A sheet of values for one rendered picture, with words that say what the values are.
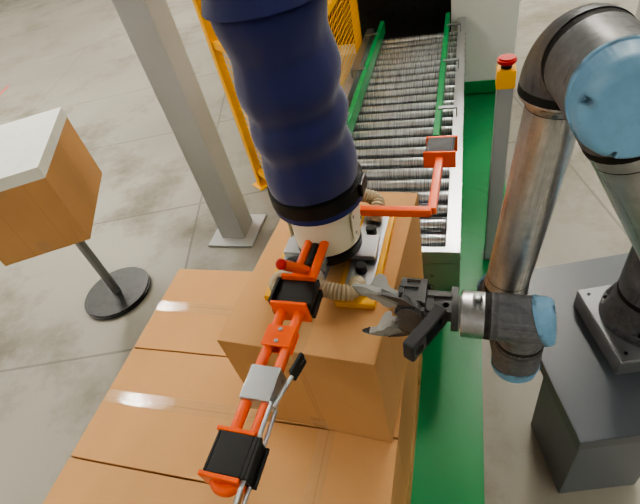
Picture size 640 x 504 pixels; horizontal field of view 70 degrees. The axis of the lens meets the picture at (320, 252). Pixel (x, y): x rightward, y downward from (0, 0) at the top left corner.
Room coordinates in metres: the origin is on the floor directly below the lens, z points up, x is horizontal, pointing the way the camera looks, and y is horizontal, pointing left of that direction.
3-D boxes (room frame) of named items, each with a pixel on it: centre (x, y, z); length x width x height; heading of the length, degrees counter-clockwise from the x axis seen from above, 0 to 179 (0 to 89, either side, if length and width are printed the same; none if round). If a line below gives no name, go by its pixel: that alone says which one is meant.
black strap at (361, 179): (0.90, -0.04, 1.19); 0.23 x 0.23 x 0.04
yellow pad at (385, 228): (0.86, -0.12, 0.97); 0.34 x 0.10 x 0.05; 154
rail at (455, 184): (2.19, -0.93, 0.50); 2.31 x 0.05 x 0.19; 156
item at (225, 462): (0.36, 0.23, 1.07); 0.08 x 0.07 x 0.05; 154
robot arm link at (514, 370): (0.48, -0.33, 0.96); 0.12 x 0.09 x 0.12; 166
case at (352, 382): (0.90, -0.01, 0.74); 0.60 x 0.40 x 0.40; 152
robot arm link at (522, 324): (0.47, -0.32, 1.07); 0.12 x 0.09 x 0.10; 64
